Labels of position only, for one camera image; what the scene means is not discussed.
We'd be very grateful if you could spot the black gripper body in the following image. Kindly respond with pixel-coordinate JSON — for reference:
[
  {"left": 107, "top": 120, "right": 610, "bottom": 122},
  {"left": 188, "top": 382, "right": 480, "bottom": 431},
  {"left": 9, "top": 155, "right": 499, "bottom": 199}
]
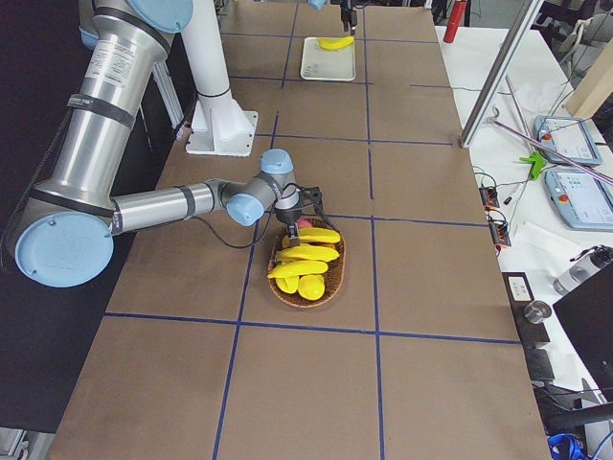
[
  {"left": 278, "top": 209, "right": 302, "bottom": 236},
  {"left": 339, "top": 0, "right": 356, "bottom": 14}
]

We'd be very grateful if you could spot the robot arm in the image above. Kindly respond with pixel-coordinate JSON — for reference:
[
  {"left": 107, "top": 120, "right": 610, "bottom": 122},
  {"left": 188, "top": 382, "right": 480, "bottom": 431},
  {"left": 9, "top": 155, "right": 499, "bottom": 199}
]
[{"left": 9, "top": 1, "right": 307, "bottom": 288}]

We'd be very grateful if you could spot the brown wicker basket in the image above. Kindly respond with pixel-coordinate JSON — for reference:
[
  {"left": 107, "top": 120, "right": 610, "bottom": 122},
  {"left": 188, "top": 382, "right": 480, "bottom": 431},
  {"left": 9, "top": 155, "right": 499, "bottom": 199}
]
[{"left": 267, "top": 218, "right": 346, "bottom": 309}]

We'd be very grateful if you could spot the white bear tray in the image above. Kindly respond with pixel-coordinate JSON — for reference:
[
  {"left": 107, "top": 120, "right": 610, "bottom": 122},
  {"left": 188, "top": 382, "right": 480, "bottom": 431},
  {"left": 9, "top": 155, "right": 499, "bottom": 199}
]
[{"left": 300, "top": 37, "right": 356, "bottom": 81}]

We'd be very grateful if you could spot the red cylinder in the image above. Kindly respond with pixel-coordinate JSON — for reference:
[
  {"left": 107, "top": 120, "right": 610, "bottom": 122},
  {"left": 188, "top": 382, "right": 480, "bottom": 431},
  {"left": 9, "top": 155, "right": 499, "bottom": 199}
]
[{"left": 443, "top": 0, "right": 468, "bottom": 43}]

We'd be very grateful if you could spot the long metal grabber tool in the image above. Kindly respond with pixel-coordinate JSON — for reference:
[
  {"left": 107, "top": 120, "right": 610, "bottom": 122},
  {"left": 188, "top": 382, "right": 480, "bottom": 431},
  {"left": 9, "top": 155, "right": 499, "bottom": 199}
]
[{"left": 488, "top": 76, "right": 612, "bottom": 186}]

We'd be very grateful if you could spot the black box with label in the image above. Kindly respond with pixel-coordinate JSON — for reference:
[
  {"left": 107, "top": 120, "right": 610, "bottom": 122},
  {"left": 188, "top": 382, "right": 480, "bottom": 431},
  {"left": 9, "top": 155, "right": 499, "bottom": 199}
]
[{"left": 504, "top": 272, "right": 534, "bottom": 302}]

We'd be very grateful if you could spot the far teach pendant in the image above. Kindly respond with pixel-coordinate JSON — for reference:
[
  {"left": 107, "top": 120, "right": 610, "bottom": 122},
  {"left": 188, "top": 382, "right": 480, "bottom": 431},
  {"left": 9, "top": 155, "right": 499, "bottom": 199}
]
[{"left": 534, "top": 115, "right": 602, "bottom": 167}]

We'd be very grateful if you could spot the teach pendant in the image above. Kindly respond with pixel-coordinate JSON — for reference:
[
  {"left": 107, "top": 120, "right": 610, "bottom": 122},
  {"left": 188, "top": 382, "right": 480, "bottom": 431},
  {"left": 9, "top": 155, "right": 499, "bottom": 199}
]
[
  {"left": 544, "top": 168, "right": 612, "bottom": 232},
  {"left": 534, "top": 115, "right": 602, "bottom": 167}
]

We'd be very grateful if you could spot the clear water bottle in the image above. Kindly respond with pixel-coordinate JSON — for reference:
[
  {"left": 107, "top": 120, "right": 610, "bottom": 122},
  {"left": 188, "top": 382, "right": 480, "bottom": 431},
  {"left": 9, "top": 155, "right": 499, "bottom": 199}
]
[{"left": 553, "top": 245, "right": 612, "bottom": 295}]

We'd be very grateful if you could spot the near teach pendant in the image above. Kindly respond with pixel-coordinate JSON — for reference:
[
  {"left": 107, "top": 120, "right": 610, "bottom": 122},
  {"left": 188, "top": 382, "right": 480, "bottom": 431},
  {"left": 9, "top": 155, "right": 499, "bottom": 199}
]
[{"left": 544, "top": 168, "right": 612, "bottom": 232}]

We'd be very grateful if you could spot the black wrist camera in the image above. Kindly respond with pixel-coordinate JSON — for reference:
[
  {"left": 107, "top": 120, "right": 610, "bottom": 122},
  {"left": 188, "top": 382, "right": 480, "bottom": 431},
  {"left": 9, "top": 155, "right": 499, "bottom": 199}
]
[{"left": 301, "top": 187, "right": 323, "bottom": 207}]

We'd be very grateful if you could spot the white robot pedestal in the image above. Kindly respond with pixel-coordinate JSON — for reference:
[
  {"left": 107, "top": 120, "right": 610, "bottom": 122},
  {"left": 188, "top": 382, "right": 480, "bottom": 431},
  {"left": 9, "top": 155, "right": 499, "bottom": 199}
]
[{"left": 181, "top": 1, "right": 259, "bottom": 157}]

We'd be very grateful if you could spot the aluminium frame post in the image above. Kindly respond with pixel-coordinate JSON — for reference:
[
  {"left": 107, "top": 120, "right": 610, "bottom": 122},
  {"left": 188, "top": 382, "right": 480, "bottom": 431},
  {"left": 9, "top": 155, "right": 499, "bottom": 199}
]
[{"left": 459, "top": 0, "right": 544, "bottom": 149}]

